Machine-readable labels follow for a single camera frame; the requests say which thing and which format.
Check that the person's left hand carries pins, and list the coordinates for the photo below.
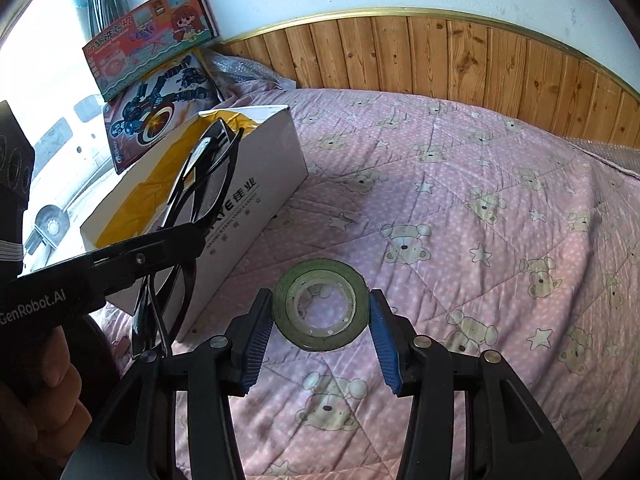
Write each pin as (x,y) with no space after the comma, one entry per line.
(55,410)

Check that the wooden headboard panel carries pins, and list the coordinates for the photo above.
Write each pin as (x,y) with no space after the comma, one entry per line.
(450,55)

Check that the green tape roll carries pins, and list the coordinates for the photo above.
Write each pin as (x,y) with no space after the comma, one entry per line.
(285,321)

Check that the black eyeglasses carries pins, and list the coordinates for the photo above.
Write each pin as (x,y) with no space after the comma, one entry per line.
(200,180)

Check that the white cardboard box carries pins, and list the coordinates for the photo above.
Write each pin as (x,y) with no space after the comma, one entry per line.
(262,170)

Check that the pinkish bubble wrap sheet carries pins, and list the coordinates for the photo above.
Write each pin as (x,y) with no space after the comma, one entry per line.
(615,157)

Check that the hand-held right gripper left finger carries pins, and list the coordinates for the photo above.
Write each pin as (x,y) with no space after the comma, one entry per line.
(255,342)

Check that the robot toy box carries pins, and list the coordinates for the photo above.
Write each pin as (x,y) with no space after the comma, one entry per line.
(150,110)

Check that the white van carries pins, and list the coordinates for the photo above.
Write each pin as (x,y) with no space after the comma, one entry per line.
(65,160)

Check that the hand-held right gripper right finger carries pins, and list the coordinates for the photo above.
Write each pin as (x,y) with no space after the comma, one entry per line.
(384,347)

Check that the pink bear print blanket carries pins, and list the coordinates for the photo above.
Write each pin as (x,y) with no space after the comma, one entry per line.
(450,210)

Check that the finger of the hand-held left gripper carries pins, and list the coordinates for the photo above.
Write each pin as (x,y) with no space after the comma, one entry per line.
(160,255)

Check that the clear bubble wrap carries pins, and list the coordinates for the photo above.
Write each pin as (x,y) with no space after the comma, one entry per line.
(245,72)

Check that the pink toy box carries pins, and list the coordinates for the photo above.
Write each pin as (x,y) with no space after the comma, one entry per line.
(150,40)

